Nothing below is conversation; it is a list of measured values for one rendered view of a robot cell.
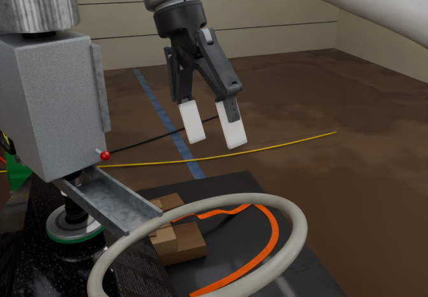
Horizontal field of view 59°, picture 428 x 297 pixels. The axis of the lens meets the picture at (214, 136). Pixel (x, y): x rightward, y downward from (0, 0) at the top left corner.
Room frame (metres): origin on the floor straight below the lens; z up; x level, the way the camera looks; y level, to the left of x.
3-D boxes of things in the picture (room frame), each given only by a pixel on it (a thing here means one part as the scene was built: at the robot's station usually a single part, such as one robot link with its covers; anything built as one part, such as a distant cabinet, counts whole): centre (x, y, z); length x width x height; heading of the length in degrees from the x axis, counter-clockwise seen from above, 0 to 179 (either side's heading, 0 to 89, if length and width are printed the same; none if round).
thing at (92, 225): (1.11, 0.50, 0.86); 0.21 x 0.21 x 0.01
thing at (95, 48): (1.14, 0.38, 1.35); 0.08 x 0.03 x 0.28; 45
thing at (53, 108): (1.16, 0.56, 1.30); 0.36 x 0.22 x 0.45; 45
